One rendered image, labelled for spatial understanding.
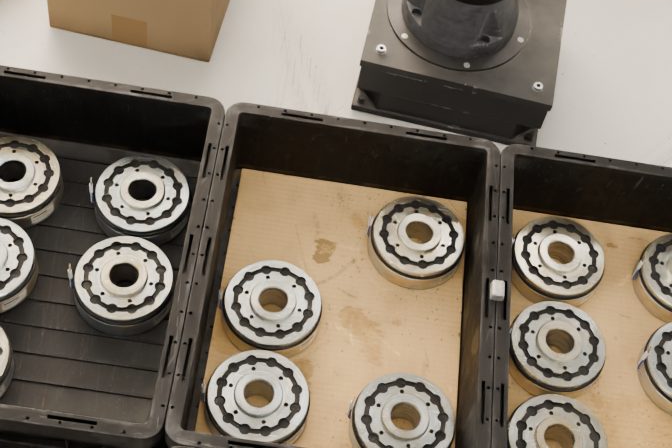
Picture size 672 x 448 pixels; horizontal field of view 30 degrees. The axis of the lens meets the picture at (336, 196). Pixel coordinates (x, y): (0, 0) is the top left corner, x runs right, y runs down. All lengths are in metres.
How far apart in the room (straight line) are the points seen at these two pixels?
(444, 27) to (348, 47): 0.19
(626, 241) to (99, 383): 0.61
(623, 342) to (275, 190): 0.42
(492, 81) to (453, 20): 0.09
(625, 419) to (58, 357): 0.59
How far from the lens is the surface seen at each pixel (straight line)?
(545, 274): 1.38
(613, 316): 1.41
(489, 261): 1.29
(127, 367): 1.30
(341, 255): 1.38
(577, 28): 1.84
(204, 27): 1.64
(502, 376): 1.22
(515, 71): 1.62
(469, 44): 1.60
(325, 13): 1.77
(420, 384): 1.28
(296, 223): 1.39
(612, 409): 1.36
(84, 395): 1.29
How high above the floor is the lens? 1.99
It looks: 55 degrees down
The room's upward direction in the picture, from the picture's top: 11 degrees clockwise
